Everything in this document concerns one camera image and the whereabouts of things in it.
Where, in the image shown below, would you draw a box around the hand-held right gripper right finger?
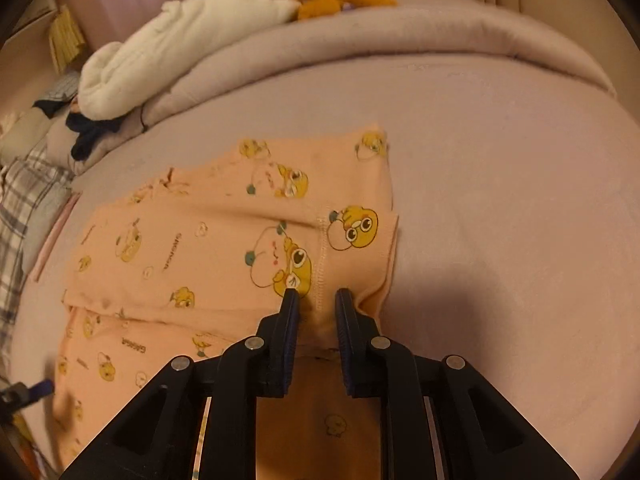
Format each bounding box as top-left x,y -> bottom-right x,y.
335,287 -> 586,480

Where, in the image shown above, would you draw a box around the white fluffy blanket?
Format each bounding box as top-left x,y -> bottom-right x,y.
77,0 -> 303,121

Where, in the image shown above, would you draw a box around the pale pink quilt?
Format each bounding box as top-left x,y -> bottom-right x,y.
47,0 -> 618,176

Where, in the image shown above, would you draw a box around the yellow tasselled hanging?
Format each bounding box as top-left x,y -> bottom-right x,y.
49,4 -> 89,74

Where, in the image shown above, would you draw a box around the orange cartoon print pants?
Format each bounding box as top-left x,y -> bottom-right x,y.
50,122 -> 401,480

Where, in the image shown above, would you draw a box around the dark navy clothes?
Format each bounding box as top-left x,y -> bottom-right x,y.
32,72 -> 126,161

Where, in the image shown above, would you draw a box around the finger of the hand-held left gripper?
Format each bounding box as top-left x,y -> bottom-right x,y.
0,379 -> 54,411

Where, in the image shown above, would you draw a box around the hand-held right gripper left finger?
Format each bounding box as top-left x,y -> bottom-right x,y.
59,287 -> 301,480

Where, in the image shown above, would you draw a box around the pale pink bed sheet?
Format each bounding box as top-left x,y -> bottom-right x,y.
10,52 -> 640,480

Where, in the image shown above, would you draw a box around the plaid cloth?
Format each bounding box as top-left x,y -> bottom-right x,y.
0,145 -> 76,331

